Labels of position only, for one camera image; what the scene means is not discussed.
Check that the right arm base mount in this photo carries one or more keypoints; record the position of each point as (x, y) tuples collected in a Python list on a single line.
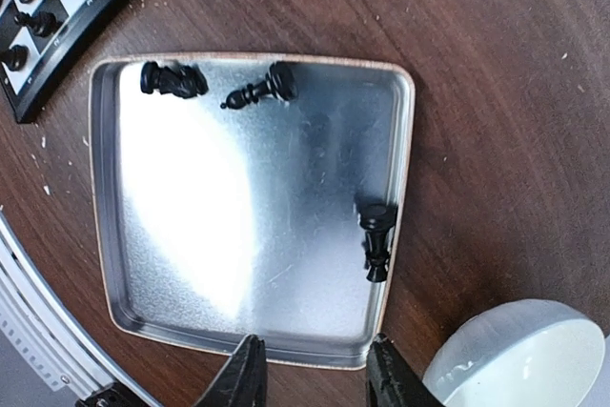
[(113, 395)]

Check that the black bishop piece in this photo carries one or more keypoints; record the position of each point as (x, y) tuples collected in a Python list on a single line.
[(278, 83)]

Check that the wooden metal tray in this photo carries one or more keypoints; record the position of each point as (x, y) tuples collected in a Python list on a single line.
[(215, 224)]

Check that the black white chess board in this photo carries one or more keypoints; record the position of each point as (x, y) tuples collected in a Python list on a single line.
[(50, 58)]

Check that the black rook piece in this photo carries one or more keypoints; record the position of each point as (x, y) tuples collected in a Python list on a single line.
[(15, 57)]

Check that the black queen piece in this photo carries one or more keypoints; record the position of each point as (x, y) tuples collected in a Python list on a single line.
[(377, 220)]

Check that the front aluminium rail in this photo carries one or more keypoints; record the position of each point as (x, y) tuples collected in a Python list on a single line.
[(47, 358)]

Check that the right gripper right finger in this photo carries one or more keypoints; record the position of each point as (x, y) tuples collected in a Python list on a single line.
[(390, 381)]

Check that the white bowl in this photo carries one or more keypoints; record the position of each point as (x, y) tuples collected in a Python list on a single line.
[(530, 352)]

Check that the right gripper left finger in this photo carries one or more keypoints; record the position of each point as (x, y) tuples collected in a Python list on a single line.
[(242, 381)]

